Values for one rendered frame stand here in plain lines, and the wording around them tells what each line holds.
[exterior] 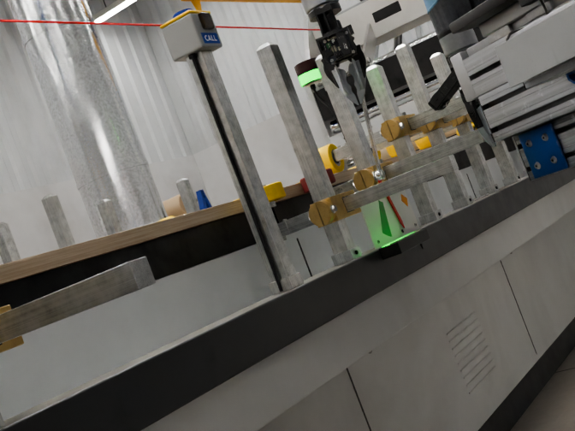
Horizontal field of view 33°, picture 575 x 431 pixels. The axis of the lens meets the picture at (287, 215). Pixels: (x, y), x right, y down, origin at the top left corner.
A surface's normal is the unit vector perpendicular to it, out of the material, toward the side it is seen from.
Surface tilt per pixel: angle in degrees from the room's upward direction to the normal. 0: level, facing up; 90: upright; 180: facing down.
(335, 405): 90
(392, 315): 90
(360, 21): 90
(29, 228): 90
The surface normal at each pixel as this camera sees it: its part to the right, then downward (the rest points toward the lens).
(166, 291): 0.81, -0.32
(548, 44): -0.84, 0.31
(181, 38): -0.47, 0.15
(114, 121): 0.57, -0.24
